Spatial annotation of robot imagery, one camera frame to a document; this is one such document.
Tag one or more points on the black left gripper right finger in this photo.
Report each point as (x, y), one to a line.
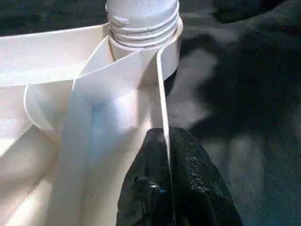
(200, 188)

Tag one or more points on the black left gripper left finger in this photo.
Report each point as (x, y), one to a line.
(145, 188)

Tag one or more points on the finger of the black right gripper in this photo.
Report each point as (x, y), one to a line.
(244, 10)

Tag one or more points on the white plastic table leg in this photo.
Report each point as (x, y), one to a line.
(141, 16)

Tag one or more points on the white plastic table top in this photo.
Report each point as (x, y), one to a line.
(47, 58)

